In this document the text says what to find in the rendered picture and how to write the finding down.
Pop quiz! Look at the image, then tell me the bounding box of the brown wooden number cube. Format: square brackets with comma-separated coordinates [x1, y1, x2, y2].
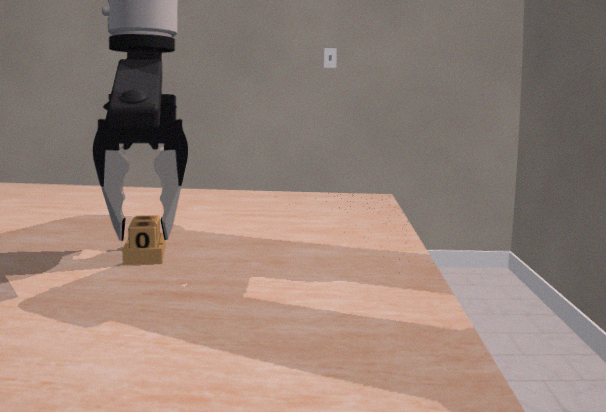
[128, 221, 158, 248]
[132, 215, 160, 244]

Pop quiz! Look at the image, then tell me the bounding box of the brown wooden tray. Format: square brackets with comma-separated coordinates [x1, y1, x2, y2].
[122, 232, 166, 265]

